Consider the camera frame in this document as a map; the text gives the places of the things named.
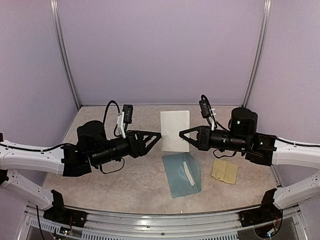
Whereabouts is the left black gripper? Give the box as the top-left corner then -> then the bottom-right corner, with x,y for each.
91,130 -> 162,167

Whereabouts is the lined letter paper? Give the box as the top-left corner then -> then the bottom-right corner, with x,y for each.
160,110 -> 190,153

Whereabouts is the blue envelope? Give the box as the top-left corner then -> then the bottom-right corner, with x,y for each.
162,152 -> 202,198

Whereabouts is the yellow paper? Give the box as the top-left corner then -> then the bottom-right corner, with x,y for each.
211,159 -> 238,185

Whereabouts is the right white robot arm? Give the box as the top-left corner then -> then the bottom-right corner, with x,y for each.
179,107 -> 320,222

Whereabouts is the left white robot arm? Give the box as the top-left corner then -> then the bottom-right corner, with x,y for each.
0,120 -> 162,223

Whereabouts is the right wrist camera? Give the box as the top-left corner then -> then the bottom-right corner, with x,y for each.
198,99 -> 212,119

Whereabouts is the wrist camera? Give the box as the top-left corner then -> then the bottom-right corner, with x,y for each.
198,99 -> 212,119
122,104 -> 134,124

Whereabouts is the left camera cable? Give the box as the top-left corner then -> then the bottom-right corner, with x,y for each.
101,99 -> 122,136

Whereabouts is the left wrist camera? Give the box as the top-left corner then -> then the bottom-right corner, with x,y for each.
122,104 -> 134,124

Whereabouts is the aluminium front rail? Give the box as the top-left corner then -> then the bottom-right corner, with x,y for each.
17,204 -> 309,240

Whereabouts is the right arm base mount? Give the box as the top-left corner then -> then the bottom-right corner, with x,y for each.
238,205 -> 283,227

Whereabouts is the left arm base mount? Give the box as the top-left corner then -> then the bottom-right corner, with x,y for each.
43,206 -> 88,228

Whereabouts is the right aluminium corner post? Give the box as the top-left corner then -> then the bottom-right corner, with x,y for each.
241,0 -> 272,108

